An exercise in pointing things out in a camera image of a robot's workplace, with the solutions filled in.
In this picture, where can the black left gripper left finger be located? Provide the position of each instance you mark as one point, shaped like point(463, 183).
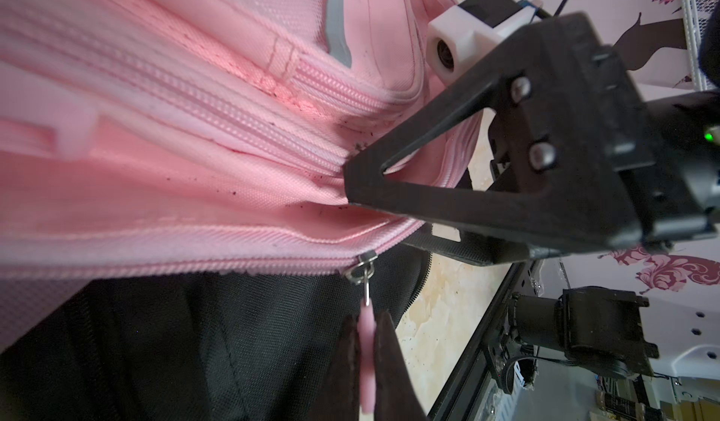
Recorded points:
point(338, 398)

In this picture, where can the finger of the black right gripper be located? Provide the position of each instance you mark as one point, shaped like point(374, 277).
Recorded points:
point(571, 123)

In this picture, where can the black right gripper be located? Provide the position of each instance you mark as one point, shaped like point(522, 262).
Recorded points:
point(677, 197)

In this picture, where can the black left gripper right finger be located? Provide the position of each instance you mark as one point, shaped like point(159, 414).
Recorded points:
point(395, 396)

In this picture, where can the pink backpack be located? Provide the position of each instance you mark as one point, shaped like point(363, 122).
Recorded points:
point(145, 138)

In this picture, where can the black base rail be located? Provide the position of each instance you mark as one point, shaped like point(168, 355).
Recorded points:
point(471, 391)

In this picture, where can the white wire shelf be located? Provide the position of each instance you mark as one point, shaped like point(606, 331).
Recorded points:
point(696, 15)

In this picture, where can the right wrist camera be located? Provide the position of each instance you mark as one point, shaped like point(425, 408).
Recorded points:
point(468, 31)

